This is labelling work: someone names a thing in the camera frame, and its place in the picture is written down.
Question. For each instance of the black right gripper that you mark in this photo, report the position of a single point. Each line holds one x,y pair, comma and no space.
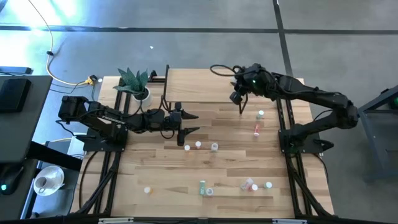
252,74

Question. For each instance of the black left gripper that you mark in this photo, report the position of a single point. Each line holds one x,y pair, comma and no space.
175,123

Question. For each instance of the orange medicine bottle white cap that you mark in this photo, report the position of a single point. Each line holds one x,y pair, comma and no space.
147,189
232,81
186,147

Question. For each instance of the pink medicine bottle white cap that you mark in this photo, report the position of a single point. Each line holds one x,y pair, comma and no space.
254,187
257,130
198,144

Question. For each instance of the clear medicine bottle white cap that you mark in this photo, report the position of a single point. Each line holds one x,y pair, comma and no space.
210,191
214,146
246,183

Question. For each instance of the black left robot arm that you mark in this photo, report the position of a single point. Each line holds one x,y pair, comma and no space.
105,118

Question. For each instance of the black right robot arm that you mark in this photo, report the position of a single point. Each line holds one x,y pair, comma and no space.
311,91

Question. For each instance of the wooden shelf black metal legs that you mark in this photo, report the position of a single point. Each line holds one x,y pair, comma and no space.
199,85

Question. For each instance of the black floor tape stripe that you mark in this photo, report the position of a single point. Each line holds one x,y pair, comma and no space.
155,30
284,46

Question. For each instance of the green plant white pot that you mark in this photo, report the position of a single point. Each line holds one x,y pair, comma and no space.
133,81

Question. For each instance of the white box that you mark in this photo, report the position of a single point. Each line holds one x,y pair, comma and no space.
74,147

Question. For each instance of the black desk beam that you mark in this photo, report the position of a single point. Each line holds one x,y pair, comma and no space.
56,155

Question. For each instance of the white cup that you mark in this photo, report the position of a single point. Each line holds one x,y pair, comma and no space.
41,182

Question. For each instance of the dark grey desk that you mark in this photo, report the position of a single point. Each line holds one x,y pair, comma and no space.
28,133

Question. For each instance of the black mouse pad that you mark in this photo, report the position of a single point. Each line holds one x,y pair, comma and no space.
14,93

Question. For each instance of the black flat device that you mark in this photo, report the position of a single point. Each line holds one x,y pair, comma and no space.
15,70

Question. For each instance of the black computer mouse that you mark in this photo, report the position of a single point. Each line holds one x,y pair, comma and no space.
9,179

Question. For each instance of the black aluminium table frame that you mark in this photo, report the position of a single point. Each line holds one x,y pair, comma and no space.
158,80

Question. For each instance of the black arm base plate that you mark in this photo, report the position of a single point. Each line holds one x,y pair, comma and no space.
317,145
93,146

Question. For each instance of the silver metal bracket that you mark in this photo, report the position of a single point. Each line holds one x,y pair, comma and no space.
115,220
289,221

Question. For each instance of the grey metal cart frame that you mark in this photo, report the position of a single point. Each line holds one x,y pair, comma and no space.
377,99

